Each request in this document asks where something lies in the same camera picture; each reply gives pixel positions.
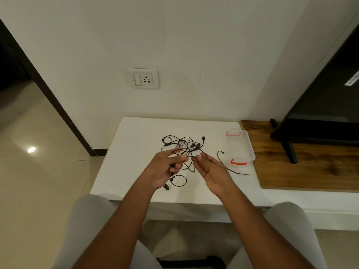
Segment black television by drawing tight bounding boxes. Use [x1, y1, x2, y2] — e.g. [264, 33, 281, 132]
[270, 25, 359, 164]

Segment white wall socket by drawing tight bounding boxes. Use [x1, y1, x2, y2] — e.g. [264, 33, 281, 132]
[125, 67, 160, 90]

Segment wooden cabinet top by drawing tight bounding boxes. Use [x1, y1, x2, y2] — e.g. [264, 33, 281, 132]
[239, 120, 359, 193]

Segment black stool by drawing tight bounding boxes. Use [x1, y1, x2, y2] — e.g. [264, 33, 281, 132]
[156, 256, 227, 269]

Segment person's left hand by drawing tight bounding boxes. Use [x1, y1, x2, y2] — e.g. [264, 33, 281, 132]
[145, 147, 190, 191]

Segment dark blue sofa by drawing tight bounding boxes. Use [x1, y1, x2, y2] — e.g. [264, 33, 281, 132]
[0, 39, 31, 92]

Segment short black cable tie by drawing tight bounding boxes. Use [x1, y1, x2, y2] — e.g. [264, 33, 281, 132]
[217, 150, 250, 176]

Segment person's right forearm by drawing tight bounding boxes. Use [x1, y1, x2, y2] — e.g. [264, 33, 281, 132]
[220, 186, 314, 269]

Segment black door frame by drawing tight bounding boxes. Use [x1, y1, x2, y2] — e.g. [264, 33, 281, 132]
[0, 19, 108, 157]

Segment person's left forearm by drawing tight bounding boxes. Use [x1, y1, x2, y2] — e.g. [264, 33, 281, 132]
[71, 177, 157, 269]

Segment black earphones with yellow tie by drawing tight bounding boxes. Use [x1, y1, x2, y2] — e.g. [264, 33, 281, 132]
[161, 136, 197, 191]

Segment person's right hand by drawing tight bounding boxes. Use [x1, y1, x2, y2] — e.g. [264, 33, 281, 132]
[191, 152, 237, 198]

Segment clear box with red clips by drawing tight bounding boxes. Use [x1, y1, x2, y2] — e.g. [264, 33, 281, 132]
[225, 129, 256, 166]

